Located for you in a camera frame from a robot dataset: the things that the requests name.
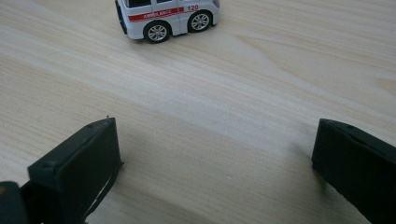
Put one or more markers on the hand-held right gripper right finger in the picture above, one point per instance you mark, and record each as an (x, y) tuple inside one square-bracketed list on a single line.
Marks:
[(358, 165)]

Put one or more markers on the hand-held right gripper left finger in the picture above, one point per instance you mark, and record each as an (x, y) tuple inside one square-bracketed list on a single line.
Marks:
[(71, 174)]

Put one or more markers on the black object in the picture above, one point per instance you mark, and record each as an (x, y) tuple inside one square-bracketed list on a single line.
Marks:
[(168, 18)]

